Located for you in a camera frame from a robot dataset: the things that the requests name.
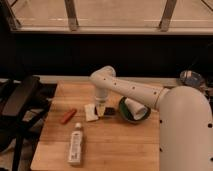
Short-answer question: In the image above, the black eraser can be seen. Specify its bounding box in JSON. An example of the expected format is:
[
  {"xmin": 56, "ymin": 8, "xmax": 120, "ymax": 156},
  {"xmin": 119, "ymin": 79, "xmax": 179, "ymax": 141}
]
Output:
[{"xmin": 95, "ymin": 107, "xmax": 115, "ymax": 116}]

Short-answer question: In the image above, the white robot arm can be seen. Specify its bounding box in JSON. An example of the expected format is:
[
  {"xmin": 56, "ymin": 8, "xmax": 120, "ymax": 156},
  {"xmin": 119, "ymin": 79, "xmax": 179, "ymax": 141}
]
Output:
[{"xmin": 90, "ymin": 66, "xmax": 213, "ymax": 171}]

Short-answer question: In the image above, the white sponge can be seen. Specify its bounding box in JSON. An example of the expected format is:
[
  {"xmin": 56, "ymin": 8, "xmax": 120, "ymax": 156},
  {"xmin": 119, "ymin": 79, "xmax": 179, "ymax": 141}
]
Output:
[{"xmin": 84, "ymin": 104, "xmax": 98, "ymax": 122}]

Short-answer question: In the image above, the green bowl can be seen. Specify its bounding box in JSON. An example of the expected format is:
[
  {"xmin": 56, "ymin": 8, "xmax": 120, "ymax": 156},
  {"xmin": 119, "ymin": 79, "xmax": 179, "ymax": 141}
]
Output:
[{"xmin": 118, "ymin": 97, "xmax": 151, "ymax": 124}]

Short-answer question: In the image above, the white tube with cap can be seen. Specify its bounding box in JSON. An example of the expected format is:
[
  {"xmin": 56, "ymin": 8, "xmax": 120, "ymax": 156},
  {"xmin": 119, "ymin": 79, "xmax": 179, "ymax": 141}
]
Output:
[{"xmin": 68, "ymin": 123, "xmax": 83, "ymax": 166}]

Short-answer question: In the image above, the white paper cup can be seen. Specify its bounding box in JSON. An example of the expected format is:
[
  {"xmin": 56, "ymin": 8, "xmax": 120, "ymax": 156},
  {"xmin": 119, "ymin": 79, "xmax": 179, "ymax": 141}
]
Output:
[{"xmin": 124, "ymin": 98, "xmax": 148, "ymax": 120}]

